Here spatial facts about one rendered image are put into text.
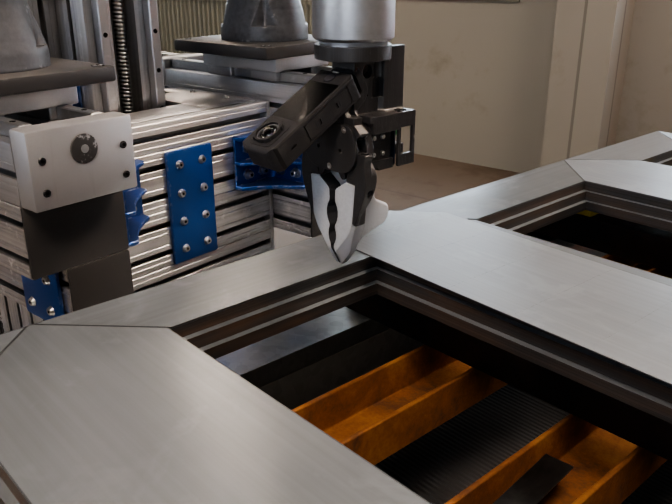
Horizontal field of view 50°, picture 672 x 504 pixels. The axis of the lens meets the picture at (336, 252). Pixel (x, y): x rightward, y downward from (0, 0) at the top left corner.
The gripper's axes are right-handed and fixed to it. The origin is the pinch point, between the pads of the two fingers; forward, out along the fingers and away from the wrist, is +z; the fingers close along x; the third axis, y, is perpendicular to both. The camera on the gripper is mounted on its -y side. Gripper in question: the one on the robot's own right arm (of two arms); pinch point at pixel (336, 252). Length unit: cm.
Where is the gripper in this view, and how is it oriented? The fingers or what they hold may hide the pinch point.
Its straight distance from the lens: 72.9
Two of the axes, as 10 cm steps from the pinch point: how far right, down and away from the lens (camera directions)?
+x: -6.7, -2.7, 6.9
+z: 0.0, 9.3, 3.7
